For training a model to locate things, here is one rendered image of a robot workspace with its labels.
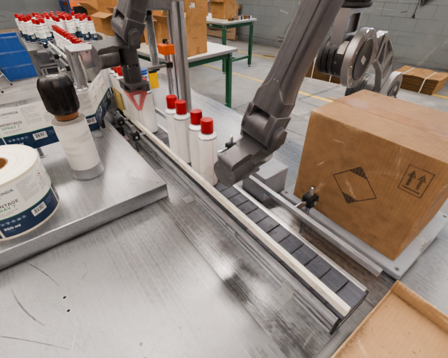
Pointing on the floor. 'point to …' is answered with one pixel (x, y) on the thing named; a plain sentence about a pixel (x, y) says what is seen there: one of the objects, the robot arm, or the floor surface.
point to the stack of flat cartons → (321, 74)
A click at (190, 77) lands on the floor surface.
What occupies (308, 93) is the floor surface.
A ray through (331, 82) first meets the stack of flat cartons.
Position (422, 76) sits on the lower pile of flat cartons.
